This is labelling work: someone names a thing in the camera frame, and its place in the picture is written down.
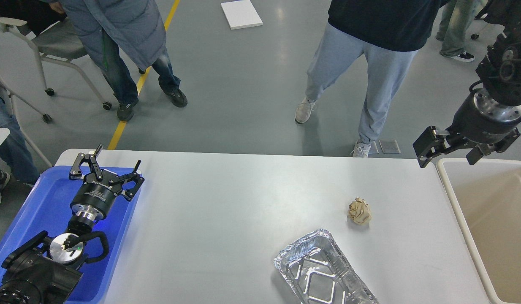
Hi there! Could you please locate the blue plastic tray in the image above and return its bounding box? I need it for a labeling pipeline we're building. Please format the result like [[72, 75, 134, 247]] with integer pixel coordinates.
[[0, 166, 138, 304]]

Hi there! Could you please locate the right floor plate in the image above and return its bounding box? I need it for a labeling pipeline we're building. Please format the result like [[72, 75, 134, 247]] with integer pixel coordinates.
[[379, 140, 401, 154]]

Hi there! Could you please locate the chair with dark coat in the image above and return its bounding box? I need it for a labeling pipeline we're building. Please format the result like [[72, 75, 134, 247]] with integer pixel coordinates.
[[475, 0, 521, 38]]

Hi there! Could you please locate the person in grey puffer jacket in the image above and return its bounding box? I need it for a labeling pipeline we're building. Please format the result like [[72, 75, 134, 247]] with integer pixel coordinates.
[[48, 0, 188, 121]]

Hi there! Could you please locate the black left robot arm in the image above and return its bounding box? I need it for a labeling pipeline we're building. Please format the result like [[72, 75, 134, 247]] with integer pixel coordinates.
[[0, 146, 144, 304]]

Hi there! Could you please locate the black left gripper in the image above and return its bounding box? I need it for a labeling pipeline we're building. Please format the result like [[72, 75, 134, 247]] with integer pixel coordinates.
[[69, 144, 145, 222]]

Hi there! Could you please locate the beige plastic bin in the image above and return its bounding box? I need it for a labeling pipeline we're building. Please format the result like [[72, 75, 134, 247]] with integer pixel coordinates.
[[436, 158, 521, 304]]

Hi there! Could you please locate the brown paper ball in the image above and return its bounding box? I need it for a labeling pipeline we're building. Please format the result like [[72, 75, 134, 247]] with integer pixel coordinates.
[[347, 198, 372, 225]]

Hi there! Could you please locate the aluminium foil tray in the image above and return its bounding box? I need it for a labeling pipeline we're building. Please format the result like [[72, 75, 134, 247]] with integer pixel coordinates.
[[274, 229, 378, 304]]

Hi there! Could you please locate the person in green-grey trousers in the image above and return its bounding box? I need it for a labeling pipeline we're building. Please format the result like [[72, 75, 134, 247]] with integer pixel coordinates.
[[436, 0, 483, 62]]

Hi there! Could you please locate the white flat box on floor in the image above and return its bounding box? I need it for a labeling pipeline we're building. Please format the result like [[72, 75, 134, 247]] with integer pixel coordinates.
[[220, 0, 263, 30]]

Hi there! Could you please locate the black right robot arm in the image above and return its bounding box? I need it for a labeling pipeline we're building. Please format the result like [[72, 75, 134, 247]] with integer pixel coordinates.
[[413, 21, 521, 168]]

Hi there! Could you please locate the person in light blue trousers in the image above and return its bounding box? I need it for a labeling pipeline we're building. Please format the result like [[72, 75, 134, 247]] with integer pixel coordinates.
[[295, 0, 447, 158]]

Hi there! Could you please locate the left floor plate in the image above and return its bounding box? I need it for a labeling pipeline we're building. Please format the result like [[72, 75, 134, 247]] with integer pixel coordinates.
[[368, 141, 379, 155]]

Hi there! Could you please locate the person in jeans at left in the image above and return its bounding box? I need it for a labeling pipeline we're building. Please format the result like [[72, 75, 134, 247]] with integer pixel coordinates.
[[0, 83, 40, 205]]

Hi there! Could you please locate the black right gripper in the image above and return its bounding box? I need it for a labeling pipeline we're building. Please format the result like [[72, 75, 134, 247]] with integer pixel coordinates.
[[412, 88, 521, 168]]

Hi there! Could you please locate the floor plate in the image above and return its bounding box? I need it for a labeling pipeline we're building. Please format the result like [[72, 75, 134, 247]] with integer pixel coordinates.
[[379, 140, 401, 154], [368, 141, 379, 155]]

